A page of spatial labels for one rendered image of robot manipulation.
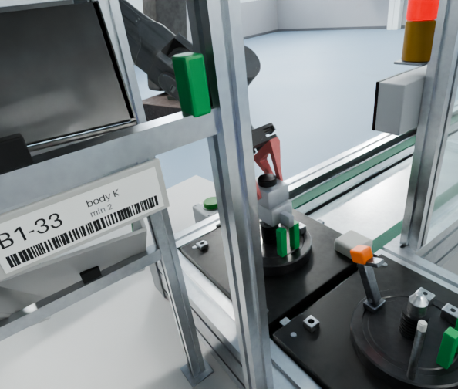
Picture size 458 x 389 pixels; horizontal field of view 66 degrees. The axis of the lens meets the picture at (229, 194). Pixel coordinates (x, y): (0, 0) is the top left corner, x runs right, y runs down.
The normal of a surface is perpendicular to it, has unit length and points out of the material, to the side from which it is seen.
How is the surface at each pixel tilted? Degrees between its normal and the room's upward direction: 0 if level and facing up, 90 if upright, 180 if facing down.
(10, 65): 65
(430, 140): 90
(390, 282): 0
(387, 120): 90
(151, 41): 51
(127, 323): 0
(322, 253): 0
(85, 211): 90
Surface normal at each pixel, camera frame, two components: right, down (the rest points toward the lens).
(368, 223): -0.11, -0.86
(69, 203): 0.59, 0.34
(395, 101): -0.80, 0.37
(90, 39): 0.35, 0.00
